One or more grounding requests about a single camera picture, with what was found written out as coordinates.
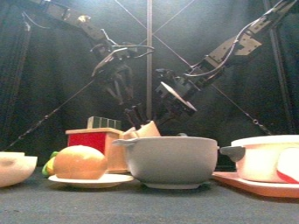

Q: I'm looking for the toy cleaver with black handle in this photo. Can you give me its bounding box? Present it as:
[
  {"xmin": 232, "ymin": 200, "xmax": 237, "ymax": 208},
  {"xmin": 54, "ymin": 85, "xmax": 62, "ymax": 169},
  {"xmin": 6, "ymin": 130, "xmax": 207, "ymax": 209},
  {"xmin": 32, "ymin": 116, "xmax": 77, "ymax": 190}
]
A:
[{"xmin": 133, "ymin": 105, "xmax": 162, "ymax": 138}]

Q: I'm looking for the wooden toy knife block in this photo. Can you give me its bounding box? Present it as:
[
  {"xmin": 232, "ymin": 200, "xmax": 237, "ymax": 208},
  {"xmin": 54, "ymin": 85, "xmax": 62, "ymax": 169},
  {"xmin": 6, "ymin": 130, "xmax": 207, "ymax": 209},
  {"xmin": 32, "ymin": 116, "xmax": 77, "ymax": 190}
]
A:
[{"xmin": 121, "ymin": 126, "xmax": 149, "ymax": 141}]

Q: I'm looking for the dark toy grill plate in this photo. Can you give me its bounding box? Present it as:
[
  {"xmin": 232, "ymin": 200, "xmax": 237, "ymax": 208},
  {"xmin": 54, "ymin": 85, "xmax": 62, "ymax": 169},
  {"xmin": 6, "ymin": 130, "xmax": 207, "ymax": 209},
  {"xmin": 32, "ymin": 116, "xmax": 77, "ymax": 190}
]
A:
[{"xmin": 86, "ymin": 115, "xmax": 122, "ymax": 130}]

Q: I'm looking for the grey-blue toy pot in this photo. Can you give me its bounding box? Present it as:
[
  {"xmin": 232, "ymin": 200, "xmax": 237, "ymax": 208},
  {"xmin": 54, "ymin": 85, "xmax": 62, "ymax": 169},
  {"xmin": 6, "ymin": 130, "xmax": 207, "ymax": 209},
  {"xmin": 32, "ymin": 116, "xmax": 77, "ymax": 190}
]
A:
[{"xmin": 112, "ymin": 136, "xmax": 220, "ymax": 190}]

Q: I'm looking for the wooden red toy stove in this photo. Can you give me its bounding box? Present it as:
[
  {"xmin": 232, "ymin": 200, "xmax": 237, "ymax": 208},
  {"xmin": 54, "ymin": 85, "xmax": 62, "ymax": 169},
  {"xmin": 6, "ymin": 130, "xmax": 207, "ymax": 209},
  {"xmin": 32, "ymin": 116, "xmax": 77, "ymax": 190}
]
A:
[{"xmin": 64, "ymin": 127, "xmax": 129, "ymax": 173}]

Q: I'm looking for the white toy pot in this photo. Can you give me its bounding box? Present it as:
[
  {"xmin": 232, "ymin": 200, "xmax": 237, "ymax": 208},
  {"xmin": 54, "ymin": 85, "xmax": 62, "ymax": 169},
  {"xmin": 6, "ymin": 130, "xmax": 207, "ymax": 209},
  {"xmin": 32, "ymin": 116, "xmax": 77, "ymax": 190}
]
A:
[{"xmin": 219, "ymin": 134, "xmax": 299, "ymax": 184}]

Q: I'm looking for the small white plate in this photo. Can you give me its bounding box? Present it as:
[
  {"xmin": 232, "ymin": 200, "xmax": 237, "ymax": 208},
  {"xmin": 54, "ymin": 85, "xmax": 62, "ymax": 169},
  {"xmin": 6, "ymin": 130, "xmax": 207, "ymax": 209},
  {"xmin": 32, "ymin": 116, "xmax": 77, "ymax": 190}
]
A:
[{"xmin": 46, "ymin": 172, "xmax": 136, "ymax": 189}]

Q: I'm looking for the green yellow toy vegetable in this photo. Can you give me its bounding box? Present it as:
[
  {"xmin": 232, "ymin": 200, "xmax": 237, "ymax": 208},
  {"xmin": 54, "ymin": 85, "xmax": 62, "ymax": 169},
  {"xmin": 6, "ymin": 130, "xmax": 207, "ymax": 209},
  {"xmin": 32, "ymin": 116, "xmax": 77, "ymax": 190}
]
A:
[{"xmin": 41, "ymin": 150, "xmax": 61, "ymax": 178}]

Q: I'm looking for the pink wooden tray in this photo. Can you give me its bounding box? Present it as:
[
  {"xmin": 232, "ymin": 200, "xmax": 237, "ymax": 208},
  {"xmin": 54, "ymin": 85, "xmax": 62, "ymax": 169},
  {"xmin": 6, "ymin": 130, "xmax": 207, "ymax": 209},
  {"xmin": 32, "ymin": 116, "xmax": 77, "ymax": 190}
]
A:
[{"xmin": 211, "ymin": 171, "xmax": 299, "ymax": 200}]

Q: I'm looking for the toy fruit slice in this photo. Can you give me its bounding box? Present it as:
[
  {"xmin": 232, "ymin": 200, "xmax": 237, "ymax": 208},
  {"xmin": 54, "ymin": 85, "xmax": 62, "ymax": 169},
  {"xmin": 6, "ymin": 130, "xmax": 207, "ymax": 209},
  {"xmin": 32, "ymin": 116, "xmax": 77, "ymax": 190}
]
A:
[{"xmin": 275, "ymin": 146, "xmax": 299, "ymax": 185}]

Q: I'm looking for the white toy frying pan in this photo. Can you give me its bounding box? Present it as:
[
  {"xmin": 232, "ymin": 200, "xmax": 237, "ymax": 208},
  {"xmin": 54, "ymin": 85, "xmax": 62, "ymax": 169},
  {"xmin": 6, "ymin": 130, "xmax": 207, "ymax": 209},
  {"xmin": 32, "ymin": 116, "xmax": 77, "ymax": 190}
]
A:
[{"xmin": 0, "ymin": 150, "xmax": 40, "ymax": 189}]

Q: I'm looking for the black-handled toy knife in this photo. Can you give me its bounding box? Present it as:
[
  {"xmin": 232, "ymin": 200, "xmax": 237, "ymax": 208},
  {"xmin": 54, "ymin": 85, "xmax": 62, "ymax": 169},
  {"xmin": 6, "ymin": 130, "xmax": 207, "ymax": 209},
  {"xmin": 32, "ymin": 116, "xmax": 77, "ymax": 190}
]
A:
[{"xmin": 122, "ymin": 108, "xmax": 138, "ymax": 130}]

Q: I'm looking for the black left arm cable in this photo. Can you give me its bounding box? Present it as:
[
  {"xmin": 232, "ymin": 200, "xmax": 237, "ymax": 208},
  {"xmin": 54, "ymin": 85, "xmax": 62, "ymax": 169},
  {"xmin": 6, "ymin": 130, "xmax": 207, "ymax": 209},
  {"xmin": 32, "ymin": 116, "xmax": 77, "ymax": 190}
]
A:
[{"xmin": 101, "ymin": 28, "xmax": 156, "ymax": 59}]

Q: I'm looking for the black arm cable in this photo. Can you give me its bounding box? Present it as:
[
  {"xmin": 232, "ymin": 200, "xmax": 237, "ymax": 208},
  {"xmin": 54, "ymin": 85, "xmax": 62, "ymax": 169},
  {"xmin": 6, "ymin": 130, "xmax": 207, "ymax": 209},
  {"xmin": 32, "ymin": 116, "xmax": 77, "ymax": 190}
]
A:
[
  {"xmin": 184, "ymin": 17, "xmax": 263, "ymax": 79},
  {"xmin": 101, "ymin": 28, "xmax": 156, "ymax": 59}
]

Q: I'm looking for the metal frame pole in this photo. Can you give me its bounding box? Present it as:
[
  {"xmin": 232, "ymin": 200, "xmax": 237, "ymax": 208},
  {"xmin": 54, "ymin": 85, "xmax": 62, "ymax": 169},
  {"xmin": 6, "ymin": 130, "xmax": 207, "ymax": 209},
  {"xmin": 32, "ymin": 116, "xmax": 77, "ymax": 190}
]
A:
[{"xmin": 145, "ymin": 0, "xmax": 154, "ymax": 119}]

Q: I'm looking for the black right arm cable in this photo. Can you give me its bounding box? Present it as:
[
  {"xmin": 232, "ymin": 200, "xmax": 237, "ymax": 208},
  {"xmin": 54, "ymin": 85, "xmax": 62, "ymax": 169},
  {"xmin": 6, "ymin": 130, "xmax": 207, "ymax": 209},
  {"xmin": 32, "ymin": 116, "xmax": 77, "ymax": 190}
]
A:
[{"xmin": 184, "ymin": 17, "xmax": 263, "ymax": 79}]

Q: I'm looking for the black frame pole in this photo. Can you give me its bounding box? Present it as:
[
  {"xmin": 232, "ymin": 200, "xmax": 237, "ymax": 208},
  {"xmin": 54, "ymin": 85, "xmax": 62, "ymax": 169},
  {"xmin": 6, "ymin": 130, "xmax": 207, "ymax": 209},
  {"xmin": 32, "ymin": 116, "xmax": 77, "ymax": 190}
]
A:
[{"xmin": 263, "ymin": 0, "xmax": 297, "ymax": 135}]

